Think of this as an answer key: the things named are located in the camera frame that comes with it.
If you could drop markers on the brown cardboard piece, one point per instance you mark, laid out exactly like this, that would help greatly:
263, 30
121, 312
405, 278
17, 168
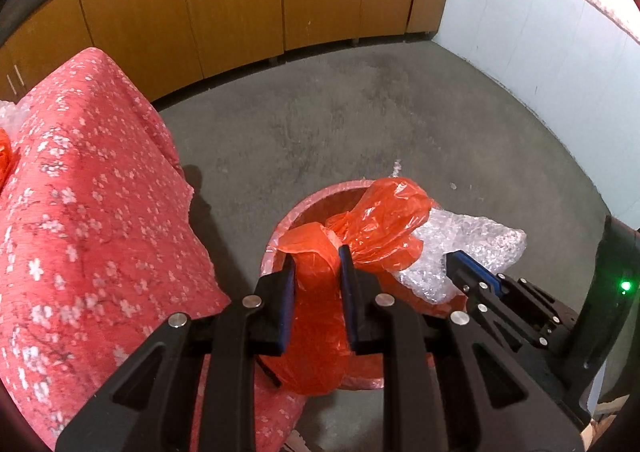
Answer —
605, 419

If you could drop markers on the orange plastic bag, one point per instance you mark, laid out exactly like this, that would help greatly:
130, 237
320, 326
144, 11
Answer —
4, 156
380, 222

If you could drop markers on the clear bubble wrap sheet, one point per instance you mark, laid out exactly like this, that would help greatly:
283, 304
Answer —
475, 237
12, 119

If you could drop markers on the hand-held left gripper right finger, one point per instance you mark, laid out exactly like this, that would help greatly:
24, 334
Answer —
347, 302

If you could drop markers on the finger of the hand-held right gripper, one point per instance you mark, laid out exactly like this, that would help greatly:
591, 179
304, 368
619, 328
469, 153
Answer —
475, 277
535, 304

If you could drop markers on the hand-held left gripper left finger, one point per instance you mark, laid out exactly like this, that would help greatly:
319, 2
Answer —
286, 304

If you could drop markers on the red plastic bin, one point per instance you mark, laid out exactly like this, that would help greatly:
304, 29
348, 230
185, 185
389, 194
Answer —
325, 204

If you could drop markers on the red floral tablecloth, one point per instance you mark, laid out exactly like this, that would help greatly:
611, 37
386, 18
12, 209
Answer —
90, 207

